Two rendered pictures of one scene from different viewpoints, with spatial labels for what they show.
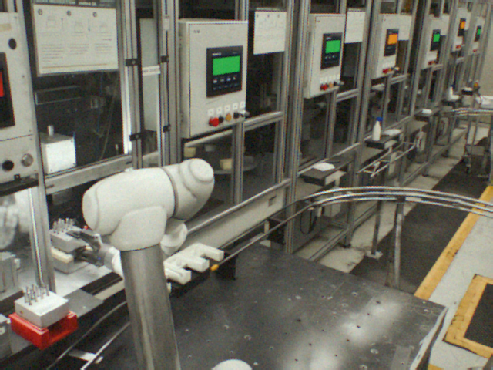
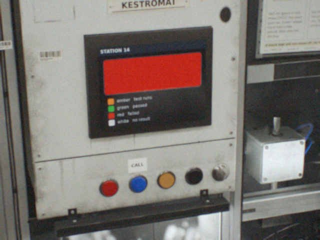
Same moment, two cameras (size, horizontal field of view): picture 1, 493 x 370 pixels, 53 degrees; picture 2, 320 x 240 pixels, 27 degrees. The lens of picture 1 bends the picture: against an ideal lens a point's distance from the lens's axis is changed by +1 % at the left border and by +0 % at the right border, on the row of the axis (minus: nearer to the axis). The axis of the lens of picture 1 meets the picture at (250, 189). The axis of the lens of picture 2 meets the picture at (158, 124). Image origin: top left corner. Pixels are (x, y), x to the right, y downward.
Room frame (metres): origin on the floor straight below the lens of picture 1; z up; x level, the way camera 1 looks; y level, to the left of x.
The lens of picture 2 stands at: (0.35, -0.05, 1.97)
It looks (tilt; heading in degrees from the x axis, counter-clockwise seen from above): 19 degrees down; 40
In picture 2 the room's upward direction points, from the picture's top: 1 degrees counter-clockwise
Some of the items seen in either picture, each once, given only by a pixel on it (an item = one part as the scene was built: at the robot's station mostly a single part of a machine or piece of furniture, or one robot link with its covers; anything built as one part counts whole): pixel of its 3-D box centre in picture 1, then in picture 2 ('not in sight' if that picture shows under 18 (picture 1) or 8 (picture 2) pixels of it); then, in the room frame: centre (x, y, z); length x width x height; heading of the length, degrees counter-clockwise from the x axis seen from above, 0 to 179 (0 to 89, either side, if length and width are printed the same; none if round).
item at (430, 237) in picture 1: (464, 189); not in sight; (5.26, -2.41, 0.01); 5.85 x 0.59 x 0.01; 147
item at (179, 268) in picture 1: (182, 271); not in sight; (1.78, 0.26, 0.84); 0.36 x 0.14 x 0.10; 147
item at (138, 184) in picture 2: not in sight; (138, 183); (1.24, 0.76, 1.42); 0.03 x 0.02 x 0.03; 147
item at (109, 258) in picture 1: (117, 259); not in sight; (1.55, 0.46, 1.01); 0.09 x 0.06 x 0.09; 147
